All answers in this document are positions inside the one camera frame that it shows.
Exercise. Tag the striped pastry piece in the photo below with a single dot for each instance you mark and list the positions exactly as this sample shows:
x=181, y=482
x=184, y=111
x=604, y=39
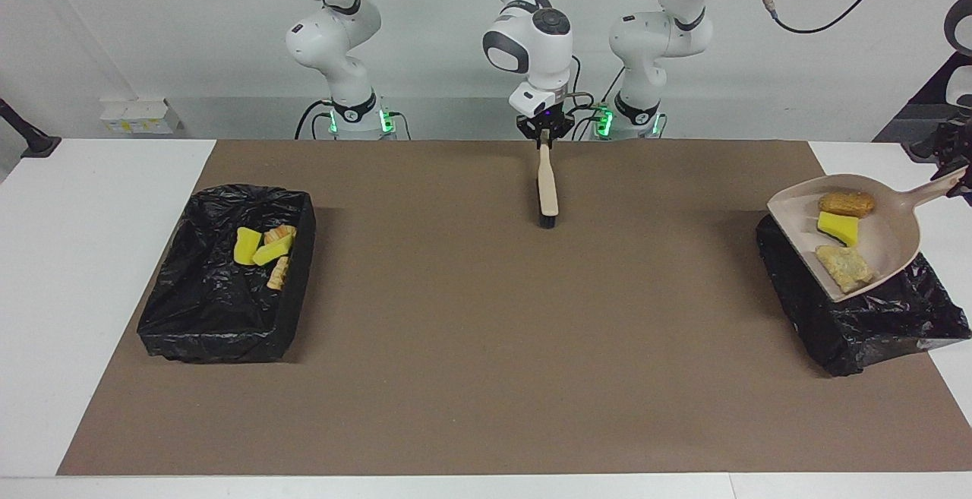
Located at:
x=844, y=268

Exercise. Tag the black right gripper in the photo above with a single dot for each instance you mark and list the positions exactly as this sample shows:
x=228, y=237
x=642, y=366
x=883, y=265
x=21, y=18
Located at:
x=545, y=121

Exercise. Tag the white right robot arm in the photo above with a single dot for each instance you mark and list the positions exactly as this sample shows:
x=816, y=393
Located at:
x=531, y=43

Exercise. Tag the beige hand brush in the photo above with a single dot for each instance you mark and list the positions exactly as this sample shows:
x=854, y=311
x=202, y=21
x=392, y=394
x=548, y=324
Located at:
x=547, y=187

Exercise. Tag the black angled stand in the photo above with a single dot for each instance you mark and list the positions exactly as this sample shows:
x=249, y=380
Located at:
x=923, y=151
x=34, y=142

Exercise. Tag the beige plastic dustpan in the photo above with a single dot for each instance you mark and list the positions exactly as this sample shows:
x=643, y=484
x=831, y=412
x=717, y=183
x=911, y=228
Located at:
x=888, y=248

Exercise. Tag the white power strip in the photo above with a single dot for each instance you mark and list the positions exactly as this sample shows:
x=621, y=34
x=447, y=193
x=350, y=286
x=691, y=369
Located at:
x=140, y=116

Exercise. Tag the yellow corn cob piece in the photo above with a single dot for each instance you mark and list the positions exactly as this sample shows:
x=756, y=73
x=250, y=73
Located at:
x=846, y=203

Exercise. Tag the green topped yellow sponge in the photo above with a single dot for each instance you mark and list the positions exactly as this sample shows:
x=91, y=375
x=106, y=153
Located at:
x=247, y=247

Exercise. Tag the pale flaky bread chunk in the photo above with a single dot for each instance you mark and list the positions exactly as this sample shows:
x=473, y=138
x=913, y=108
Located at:
x=278, y=274

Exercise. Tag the brown table mat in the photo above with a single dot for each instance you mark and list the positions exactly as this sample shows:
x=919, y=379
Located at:
x=456, y=423

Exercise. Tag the green yellow sponge wedge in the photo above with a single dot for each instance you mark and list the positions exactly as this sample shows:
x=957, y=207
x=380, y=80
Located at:
x=839, y=228

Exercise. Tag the black bag-lined bin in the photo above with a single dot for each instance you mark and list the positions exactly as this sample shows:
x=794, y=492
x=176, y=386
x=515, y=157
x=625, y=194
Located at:
x=873, y=324
x=197, y=309

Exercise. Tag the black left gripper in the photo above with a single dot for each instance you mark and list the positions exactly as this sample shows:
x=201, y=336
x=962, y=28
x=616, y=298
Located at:
x=955, y=146

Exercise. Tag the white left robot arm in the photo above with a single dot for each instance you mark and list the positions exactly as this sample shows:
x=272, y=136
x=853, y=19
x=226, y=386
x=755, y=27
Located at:
x=661, y=28

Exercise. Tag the curled orange croissant piece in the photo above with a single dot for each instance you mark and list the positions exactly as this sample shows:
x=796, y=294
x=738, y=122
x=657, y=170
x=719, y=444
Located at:
x=281, y=234

